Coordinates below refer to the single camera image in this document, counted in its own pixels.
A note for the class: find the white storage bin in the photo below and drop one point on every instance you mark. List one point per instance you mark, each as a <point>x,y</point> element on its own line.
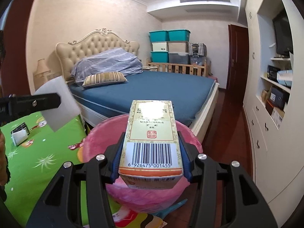
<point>160,46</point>

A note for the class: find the white built-in wardrobe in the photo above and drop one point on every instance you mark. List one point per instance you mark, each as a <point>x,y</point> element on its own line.
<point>273,105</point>

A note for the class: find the pink lined trash bin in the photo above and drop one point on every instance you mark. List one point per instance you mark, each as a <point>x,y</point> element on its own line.
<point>143,200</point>

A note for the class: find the grey clear storage bin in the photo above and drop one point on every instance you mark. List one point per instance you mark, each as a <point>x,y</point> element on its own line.
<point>179,57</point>

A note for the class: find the blue mattress bed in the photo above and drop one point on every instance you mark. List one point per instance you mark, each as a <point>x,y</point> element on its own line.
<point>193,98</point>

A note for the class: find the lavender striped duvet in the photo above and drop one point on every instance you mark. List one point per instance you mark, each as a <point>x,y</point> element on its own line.
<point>113,60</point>

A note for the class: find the teal storage bin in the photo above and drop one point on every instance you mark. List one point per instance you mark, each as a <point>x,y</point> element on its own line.
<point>179,35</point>
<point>159,36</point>
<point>160,56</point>

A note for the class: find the beige storage bin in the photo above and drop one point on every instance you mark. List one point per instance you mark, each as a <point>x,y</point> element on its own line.
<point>178,46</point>

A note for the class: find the wooden crib rail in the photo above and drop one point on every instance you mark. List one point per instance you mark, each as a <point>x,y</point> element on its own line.
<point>188,69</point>

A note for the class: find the beige tufted headboard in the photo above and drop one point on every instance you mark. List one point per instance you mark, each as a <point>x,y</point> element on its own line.
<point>93,43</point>

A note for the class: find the teal storage bin lower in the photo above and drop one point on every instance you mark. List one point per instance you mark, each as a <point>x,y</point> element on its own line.
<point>160,56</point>

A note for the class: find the houndstooth bag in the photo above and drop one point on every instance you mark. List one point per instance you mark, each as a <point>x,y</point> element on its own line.
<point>197,49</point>

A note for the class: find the white foam sheet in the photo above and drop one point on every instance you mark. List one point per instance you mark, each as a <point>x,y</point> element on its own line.
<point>62,106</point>

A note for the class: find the striped brown pillow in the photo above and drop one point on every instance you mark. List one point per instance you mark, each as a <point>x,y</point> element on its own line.
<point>103,79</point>

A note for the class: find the dark wood room door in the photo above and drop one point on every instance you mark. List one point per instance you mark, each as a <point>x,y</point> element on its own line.
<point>238,61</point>

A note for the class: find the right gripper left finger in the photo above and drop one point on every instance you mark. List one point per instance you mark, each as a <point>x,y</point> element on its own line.
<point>116,157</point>

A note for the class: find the teal storage bin top right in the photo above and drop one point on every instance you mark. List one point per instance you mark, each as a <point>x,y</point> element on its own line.
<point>179,35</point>

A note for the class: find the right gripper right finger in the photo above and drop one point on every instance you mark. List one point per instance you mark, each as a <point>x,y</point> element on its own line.
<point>186,160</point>

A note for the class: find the teal storage bin top left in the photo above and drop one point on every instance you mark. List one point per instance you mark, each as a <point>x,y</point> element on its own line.
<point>159,36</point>

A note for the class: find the small black white packet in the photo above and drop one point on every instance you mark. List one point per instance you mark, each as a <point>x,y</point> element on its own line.
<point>20,134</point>

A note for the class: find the dark wood door frame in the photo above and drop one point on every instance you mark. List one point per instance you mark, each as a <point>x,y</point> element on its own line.
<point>14,78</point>

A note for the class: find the black television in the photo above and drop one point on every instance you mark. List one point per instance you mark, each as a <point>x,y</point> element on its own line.
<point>283,35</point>

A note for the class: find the yellow medicine box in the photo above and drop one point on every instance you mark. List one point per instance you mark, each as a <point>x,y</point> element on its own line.
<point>151,157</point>

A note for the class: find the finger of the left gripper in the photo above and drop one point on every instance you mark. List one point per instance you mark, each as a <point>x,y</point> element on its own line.
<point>28,104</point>

